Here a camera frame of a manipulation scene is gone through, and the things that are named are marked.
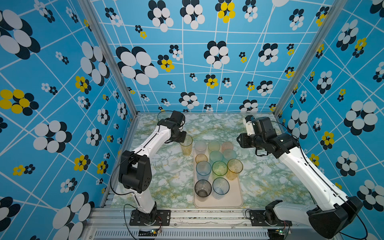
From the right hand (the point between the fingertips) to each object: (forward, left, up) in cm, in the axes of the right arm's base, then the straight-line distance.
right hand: (241, 138), depth 76 cm
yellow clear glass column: (+2, +29, -11) cm, 31 cm away
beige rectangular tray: (-22, +3, -27) cm, 35 cm away
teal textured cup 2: (+1, +4, -19) cm, 20 cm away
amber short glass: (-1, +21, -19) cm, 28 cm away
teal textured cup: (+1, +12, -21) cm, 24 cm away
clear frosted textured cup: (+5, +21, -17) cm, 28 cm away
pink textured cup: (+8, +3, -20) cm, 22 cm away
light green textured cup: (+4, +13, -14) cm, 19 cm away
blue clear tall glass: (-18, +10, -19) cm, 28 cm away
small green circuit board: (-38, +45, -24) cm, 64 cm away
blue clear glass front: (-8, +19, -20) cm, 29 cm away
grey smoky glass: (-19, +20, -21) cm, 34 cm away
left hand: (+8, +33, -11) cm, 35 cm away
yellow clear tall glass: (-10, +3, -12) cm, 16 cm away
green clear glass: (-9, +10, -18) cm, 22 cm away
